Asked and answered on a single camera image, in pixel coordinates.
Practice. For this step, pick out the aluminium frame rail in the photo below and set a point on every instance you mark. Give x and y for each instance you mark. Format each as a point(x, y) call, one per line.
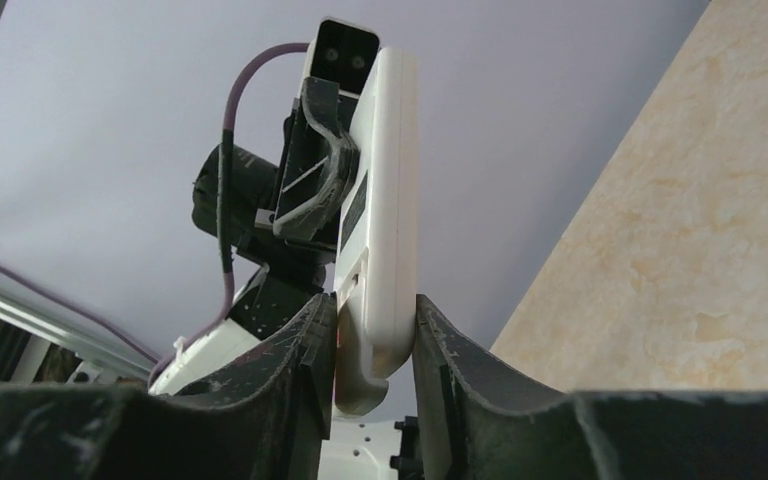
point(90, 343)

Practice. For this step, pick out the white remote control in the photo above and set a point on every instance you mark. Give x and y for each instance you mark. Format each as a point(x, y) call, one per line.
point(376, 268)

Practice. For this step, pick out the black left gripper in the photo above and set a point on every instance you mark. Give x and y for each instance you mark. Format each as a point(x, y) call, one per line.
point(282, 216)

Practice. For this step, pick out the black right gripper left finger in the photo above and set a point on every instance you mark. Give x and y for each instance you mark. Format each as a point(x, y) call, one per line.
point(262, 416)

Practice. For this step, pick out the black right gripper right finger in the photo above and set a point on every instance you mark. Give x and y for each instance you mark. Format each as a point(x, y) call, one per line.
point(479, 418)

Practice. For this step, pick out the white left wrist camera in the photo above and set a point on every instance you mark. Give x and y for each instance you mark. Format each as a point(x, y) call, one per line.
point(342, 53)

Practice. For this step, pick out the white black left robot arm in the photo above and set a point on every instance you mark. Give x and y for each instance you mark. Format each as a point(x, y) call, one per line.
point(256, 305)

